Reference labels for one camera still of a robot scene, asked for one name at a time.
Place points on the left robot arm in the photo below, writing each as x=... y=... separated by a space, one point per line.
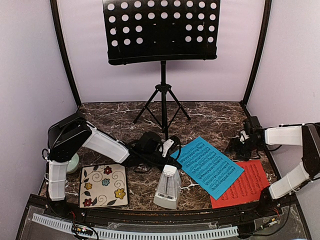
x=74 y=134

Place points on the right black frame post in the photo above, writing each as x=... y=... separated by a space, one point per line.
x=258 y=53

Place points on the red sheet music page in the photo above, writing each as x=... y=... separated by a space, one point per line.
x=246 y=189

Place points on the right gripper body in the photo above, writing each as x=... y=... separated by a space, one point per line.
x=248 y=146

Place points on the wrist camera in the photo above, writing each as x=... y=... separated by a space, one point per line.
x=247 y=126
x=166 y=146

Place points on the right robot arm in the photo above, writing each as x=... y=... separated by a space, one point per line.
x=298 y=142

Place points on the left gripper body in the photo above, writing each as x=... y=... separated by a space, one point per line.
x=168 y=157

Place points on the green ceramic bowl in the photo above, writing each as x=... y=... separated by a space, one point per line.
x=73 y=164

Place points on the left black frame post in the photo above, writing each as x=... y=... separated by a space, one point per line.
x=63 y=52

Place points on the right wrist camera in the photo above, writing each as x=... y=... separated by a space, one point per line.
x=247 y=126

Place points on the white metronome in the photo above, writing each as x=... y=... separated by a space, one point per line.
x=168 y=189

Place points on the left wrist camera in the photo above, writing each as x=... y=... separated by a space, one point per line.
x=166 y=146

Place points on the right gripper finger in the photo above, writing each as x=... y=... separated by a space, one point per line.
x=233 y=146
x=243 y=155

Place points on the blue sheet music page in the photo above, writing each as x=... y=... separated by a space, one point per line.
x=208 y=167

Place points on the black music stand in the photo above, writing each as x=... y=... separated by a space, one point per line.
x=139 y=31

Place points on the square floral plate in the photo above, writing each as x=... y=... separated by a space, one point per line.
x=103 y=186

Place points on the black frame post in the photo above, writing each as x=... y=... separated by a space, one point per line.
x=63 y=52
x=258 y=53

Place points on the white cable duct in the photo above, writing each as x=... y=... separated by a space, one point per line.
x=108 y=234

